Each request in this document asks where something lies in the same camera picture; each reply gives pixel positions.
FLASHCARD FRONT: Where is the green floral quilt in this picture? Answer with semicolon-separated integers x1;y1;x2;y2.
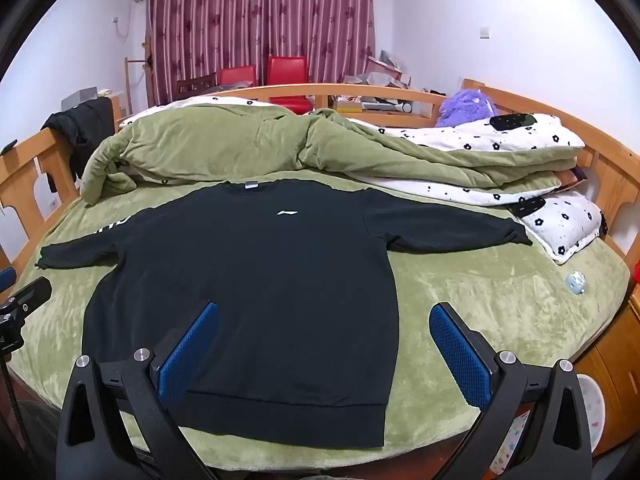
80;95;586;208

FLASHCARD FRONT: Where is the white floral pillow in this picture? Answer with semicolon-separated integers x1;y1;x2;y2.
510;190;608;266

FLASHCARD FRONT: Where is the wooden bed frame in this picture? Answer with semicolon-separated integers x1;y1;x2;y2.
0;77;640;321

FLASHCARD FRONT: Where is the black sweatshirt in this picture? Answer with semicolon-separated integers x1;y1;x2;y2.
34;180;533;448

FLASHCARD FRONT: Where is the dark wooden chair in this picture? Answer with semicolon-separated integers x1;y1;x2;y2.
176;72;218;101

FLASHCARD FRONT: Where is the white star-print wastebasket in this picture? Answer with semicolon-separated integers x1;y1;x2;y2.
487;372;608;476

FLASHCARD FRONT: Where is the black jacket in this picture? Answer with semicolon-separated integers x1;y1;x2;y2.
41;95;117;193

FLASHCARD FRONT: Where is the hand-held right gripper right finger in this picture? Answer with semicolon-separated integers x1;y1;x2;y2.
429;302;608;480

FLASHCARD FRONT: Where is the maroon striped curtain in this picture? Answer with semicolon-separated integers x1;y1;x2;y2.
145;0;376;106

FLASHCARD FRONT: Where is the pile of plastic bags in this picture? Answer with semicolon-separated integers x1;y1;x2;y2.
342;50;413;88

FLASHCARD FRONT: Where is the red chair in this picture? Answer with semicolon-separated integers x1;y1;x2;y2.
267;56;312;116
217;66;258;88

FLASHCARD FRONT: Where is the wooden coat rack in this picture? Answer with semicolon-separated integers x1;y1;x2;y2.
124;40;156;116

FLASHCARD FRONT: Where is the green plush bed sheet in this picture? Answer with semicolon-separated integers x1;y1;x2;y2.
10;167;631;463

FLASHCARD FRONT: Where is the grey box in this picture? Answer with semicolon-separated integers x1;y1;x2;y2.
62;87;98;111

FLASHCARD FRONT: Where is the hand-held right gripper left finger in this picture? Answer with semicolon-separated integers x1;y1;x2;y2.
56;301;221;480

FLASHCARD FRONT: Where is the purple plush toy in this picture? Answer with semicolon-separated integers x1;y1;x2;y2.
434;89;498;128

